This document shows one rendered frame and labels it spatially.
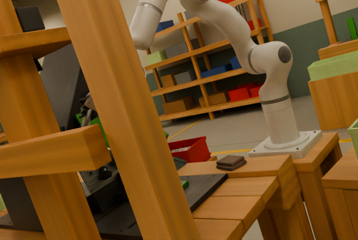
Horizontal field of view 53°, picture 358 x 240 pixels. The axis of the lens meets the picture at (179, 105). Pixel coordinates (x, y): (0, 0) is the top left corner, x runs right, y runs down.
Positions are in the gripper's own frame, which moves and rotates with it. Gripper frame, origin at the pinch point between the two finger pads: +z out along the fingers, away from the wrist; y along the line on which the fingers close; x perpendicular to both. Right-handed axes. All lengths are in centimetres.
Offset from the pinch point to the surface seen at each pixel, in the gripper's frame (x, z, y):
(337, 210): 30, -47, -80
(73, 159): 41, -36, 15
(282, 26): -433, 97, -358
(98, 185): 20.3, 12.5, -15.1
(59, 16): -730, 600, -91
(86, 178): 19.1, 12.4, -9.7
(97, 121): -4.9, 8.8, -7.7
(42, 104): 18.7, -19.0, 21.6
